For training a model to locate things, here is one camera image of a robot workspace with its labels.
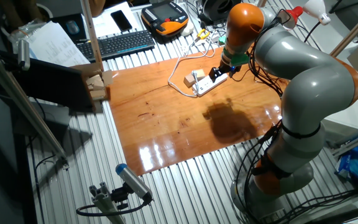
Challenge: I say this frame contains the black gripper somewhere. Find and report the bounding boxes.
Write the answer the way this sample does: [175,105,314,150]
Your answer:
[209,61,241,83]

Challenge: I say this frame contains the printed white paper stack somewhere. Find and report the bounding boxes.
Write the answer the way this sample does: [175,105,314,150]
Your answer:
[8,19,91,68]

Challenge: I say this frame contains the small wooden block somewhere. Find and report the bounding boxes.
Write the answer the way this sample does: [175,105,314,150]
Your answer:
[92,79,106,91]
[89,89,108,101]
[85,73,102,86]

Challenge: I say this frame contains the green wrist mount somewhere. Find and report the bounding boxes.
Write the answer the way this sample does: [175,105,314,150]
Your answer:
[218,34,250,67]

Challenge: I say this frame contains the wooden frame post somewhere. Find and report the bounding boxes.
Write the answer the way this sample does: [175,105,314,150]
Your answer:
[80,0,104,72]

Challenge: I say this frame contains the grey computer mouse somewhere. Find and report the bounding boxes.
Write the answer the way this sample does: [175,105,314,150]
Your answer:
[65,20,81,35]

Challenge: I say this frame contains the white desk lamp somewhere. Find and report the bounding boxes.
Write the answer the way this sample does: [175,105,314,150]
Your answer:
[302,0,332,43]

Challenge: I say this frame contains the black computer keyboard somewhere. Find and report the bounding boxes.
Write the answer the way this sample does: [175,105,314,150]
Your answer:
[76,29,157,62]

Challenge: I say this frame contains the black flat monitor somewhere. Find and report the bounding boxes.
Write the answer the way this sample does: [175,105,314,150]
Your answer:
[0,49,94,111]

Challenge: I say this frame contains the black mouse pad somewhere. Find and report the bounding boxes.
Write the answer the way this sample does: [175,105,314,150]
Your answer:
[50,12,88,43]

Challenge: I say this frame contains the black floor cables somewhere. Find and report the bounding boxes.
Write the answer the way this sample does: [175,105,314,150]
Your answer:
[272,188,358,224]

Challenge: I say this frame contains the white rounded mouse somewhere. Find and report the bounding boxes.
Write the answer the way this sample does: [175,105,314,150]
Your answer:
[180,21,196,37]

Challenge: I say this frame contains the red desk lamp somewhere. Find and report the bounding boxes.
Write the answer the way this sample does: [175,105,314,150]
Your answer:
[278,5,305,31]

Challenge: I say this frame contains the black smartphone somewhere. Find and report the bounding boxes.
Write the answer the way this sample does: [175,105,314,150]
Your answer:
[110,9,134,33]

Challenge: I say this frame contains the silver camera on bar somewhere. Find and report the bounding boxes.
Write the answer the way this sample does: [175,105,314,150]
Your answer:
[17,39,31,72]

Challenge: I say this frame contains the black metal bar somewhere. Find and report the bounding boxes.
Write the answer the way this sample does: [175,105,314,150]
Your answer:
[303,212,358,224]

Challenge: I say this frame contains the yellow handled pliers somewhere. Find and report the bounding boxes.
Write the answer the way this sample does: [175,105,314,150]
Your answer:
[194,28,211,43]

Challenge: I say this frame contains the glossy orange wooden board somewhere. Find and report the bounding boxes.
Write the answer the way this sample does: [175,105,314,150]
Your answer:
[106,46,288,177]

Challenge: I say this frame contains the black round device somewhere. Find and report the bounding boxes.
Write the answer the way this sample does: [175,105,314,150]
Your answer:
[197,0,242,24]

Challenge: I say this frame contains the white paper sheet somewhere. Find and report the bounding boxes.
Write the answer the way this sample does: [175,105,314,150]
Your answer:
[90,1,141,39]

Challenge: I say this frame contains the silver camera with blue cap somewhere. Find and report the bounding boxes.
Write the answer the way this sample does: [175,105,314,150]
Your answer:
[115,162,154,203]

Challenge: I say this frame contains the black camera cable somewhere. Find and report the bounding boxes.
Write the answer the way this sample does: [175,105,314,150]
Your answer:
[75,198,152,218]

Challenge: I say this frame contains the short aluminium profile stub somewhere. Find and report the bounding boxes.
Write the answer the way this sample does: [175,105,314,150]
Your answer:
[88,182,127,224]

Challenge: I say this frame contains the white power strip cord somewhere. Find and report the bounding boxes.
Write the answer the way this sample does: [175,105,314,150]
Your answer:
[197,29,226,58]

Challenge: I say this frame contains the orange and grey teach pendant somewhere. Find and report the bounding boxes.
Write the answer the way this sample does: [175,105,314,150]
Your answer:
[140,0,190,37]

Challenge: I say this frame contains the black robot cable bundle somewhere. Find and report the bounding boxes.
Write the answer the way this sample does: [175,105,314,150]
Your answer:
[233,17,287,223]

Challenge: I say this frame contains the white power strip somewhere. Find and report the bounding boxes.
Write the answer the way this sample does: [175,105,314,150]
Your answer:
[192,73,229,97]

